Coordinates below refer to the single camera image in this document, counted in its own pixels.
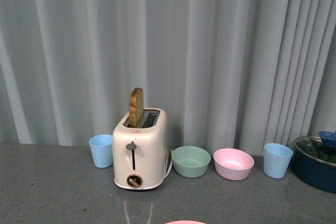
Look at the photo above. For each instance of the pink plate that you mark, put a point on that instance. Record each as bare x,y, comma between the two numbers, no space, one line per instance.
185,222

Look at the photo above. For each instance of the bread slice in toaster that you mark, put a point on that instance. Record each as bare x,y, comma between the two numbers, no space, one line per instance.
135,107

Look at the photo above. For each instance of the cream two-slot toaster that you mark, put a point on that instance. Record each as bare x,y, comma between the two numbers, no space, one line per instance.
141,154

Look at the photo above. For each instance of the green bowl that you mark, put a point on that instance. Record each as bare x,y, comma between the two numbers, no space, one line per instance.
190,161

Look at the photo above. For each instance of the light blue cup left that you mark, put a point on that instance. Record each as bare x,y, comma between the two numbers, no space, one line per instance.
101,150

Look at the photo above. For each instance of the light blue cup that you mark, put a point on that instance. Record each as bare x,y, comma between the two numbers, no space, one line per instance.
276,160
101,150

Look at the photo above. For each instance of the pink bowl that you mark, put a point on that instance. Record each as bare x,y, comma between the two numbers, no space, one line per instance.
233,164

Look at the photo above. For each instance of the light blue cup right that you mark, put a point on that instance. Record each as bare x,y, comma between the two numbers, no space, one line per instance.
276,160

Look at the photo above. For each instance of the glass pot lid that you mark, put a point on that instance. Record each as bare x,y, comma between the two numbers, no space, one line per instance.
320,149

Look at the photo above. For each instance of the dark blue pot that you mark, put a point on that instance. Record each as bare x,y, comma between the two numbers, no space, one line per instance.
311,172

